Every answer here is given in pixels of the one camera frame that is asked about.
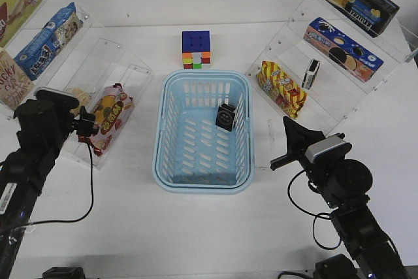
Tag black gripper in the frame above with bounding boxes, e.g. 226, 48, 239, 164
71, 106, 99, 142
270, 116, 346, 171

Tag left black cable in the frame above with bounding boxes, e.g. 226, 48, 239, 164
19, 140, 95, 227

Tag multicolour puzzle cube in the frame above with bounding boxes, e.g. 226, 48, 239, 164
182, 30, 212, 69

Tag yellow biscuit box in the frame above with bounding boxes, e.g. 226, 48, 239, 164
1, 0, 42, 48

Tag black cable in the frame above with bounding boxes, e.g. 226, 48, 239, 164
19, 140, 95, 227
287, 171, 342, 251

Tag right clear acrylic shelf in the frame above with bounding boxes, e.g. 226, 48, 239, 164
246, 0, 417, 150

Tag black blue cracker box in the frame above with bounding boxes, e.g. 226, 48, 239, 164
326, 0, 400, 38

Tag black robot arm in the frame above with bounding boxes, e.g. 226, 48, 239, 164
1, 98, 98, 278
270, 117, 410, 278

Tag clear acrylic shelf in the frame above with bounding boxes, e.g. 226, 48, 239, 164
246, 0, 417, 150
0, 0, 155, 171

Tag left clear acrylic shelf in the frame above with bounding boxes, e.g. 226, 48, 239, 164
0, 0, 155, 171

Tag beige Pocky box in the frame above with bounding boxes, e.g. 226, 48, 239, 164
0, 48, 35, 110

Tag black white tissue pack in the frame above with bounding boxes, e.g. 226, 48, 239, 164
302, 59, 321, 90
216, 103, 236, 132

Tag pink yellow snack bag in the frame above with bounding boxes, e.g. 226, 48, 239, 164
78, 83, 135, 157

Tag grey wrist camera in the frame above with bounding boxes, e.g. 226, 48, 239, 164
305, 135, 351, 163
35, 87, 80, 109

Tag blue cookie bag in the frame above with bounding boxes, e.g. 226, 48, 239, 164
14, 2, 84, 81

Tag red yellow striped snack bag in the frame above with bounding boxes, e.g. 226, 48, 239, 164
256, 60, 308, 119

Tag light blue plastic basket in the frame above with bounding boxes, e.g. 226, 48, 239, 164
152, 69, 255, 195

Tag right black cable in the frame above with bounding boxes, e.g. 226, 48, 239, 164
287, 171, 342, 251

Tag blue orange cookie box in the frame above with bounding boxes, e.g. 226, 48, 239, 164
304, 17, 384, 82

